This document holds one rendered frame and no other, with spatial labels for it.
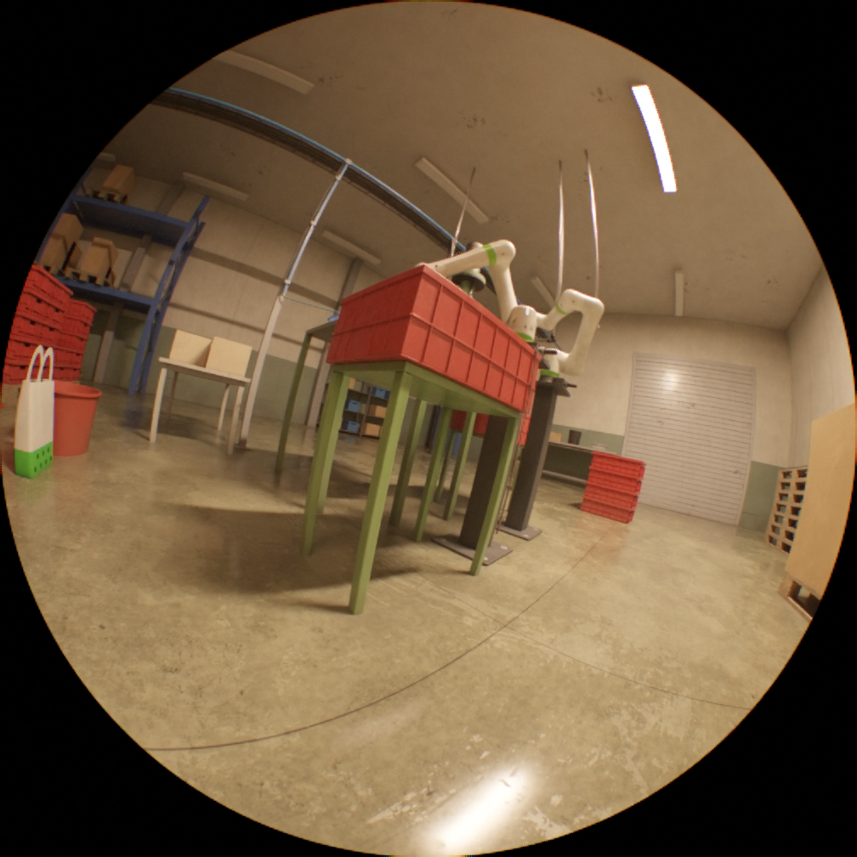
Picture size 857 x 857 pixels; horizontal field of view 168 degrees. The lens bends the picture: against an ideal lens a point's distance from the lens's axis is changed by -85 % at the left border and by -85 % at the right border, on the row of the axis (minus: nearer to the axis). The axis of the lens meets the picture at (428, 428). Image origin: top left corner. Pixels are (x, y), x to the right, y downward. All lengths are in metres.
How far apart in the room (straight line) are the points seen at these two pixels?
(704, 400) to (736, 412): 0.81
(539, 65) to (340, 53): 2.08
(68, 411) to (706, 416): 7.89
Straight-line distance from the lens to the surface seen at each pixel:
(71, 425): 1.69
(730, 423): 6.93
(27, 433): 1.40
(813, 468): 2.28
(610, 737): 0.71
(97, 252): 6.00
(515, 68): 3.88
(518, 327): 1.38
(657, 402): 6.77
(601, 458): 3.35
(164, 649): 0.66
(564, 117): 4.11
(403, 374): 0.62
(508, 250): 1.59
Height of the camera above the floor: 0.48
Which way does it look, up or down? 1 degrees up
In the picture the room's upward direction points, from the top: 13 degrees clockwise
